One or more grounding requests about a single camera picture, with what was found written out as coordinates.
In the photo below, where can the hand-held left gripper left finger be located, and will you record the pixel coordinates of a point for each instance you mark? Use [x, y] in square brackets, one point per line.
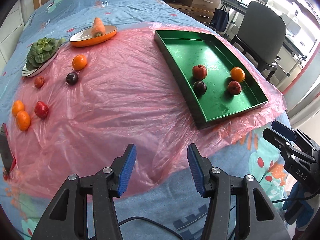
[127, 170]

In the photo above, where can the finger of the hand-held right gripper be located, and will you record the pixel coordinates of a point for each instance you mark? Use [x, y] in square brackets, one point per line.
[282, 128]
[277, 140]

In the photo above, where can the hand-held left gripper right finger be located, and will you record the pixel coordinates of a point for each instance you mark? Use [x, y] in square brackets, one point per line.
[196, 172]

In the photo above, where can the small red apple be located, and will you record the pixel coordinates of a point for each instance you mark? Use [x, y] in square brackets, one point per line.
[39, 82]
[199, 71]
[41, 109]
[234, 87]

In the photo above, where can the green tray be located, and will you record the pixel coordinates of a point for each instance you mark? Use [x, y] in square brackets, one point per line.
[220, 100]

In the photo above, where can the orange mandarin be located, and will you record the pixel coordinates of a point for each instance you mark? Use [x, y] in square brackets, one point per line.
[18, 108]
[237, 74]
[23, 120]
[79, 62]

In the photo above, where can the dark purple plum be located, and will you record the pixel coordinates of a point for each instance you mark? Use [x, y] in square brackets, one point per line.
[200, 87]
[72, 78]

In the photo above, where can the person's right hand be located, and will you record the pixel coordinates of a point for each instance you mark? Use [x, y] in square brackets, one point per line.
[297, 210]

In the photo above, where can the pink plastic sheet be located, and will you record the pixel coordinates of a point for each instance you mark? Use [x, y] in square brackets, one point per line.
[112, 105]

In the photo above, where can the grey chair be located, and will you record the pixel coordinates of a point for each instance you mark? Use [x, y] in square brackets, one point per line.
[262, 30]

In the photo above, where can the smartphone with red case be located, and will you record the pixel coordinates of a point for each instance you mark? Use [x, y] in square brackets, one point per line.
[6, 150]

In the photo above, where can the dark tote bag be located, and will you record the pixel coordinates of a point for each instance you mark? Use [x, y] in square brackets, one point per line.
[220, 17]

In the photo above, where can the white leaf-patterned plate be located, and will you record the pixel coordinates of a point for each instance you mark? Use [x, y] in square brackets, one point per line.
[35, 71]

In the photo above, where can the orange oval dish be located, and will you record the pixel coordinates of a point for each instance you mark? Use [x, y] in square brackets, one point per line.
[82, 37]

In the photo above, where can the carrot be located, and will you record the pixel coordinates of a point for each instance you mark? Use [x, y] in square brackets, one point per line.
[98, 27]

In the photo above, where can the green bok choy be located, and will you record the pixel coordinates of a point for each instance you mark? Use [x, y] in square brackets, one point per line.
[41, 51]

